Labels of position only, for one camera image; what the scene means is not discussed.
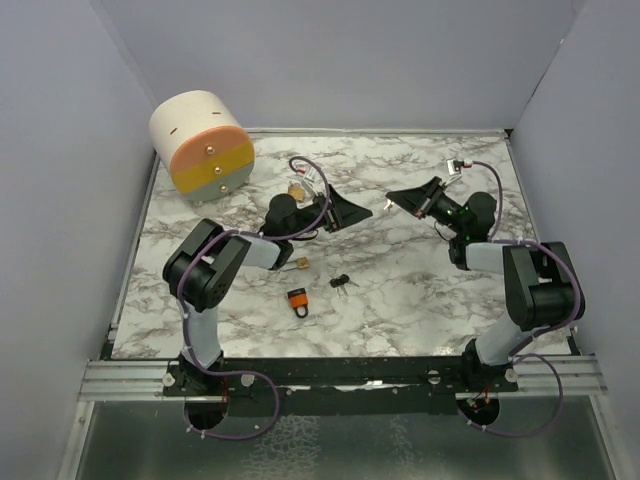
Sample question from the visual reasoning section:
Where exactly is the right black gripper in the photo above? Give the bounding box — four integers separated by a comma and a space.
388, 176, 468, 236

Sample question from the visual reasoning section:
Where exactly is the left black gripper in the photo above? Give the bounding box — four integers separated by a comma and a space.
287, 184, 373, 241

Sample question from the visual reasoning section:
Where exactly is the large brass padlock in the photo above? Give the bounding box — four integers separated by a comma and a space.
287, 183, 306, 203

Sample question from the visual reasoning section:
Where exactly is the small brass padlock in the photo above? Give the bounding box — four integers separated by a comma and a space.
284, 257, 309, 271

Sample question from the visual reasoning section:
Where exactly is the black head key bunch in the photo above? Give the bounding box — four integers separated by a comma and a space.
329, 274, 358, 296

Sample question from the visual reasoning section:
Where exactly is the orange black padlock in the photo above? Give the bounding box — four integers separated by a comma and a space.
287, 288, 309, 319

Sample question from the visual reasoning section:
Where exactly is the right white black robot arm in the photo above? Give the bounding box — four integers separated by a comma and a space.
386, 177, 585, 391

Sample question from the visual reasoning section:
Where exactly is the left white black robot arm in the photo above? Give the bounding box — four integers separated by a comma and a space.
162, 186, 372, 395

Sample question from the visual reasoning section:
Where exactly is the round pastel drawer box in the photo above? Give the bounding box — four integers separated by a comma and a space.
149, 90, 255, 202

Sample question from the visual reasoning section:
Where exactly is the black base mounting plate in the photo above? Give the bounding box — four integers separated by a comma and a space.
163, 354, 517, 417

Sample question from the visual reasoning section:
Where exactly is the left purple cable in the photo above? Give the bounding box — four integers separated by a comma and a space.
177, 155, 334, 441

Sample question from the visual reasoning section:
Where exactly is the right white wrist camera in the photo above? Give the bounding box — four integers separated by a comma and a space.
443, 158, 474, 188

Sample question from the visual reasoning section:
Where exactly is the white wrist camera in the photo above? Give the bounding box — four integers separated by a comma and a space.
443, 158, 474, 188
298, 167, 323, 196

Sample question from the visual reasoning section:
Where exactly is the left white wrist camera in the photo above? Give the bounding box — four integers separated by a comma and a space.
298, 167, 323, 196

